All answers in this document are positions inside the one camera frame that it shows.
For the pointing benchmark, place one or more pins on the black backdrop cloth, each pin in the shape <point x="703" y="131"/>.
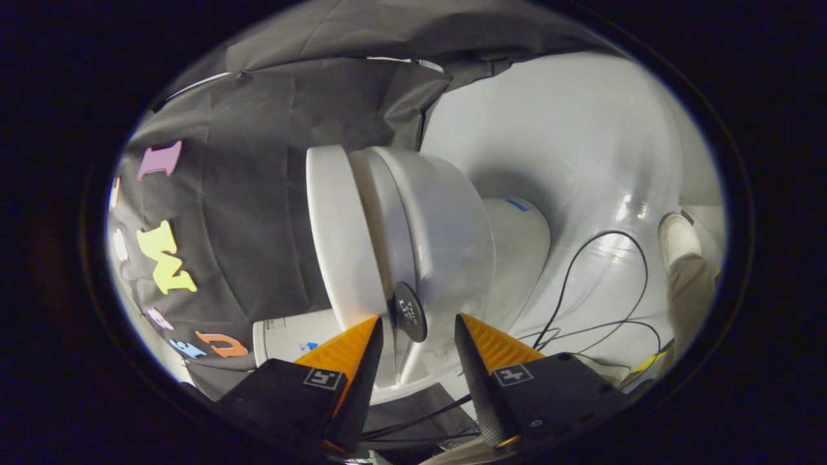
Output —
<point x="258" y="194"/>

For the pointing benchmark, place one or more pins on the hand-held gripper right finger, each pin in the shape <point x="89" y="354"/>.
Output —
<point x="475" y="381"/>

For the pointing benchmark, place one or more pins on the person's white shoe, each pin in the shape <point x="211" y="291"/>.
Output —
<point x="678" y="239"/>

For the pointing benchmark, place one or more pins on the white toilet lid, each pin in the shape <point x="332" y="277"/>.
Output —
<point x="336" y="239"/>

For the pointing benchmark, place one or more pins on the person's beige trouser leg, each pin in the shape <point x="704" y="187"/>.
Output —
<point x="690" y="303"/>

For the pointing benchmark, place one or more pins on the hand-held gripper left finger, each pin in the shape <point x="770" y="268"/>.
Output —
<point x="362" y="387"/>

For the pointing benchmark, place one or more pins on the white ceramic toilet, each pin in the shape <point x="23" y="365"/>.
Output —
<point x="452" y="245"/>

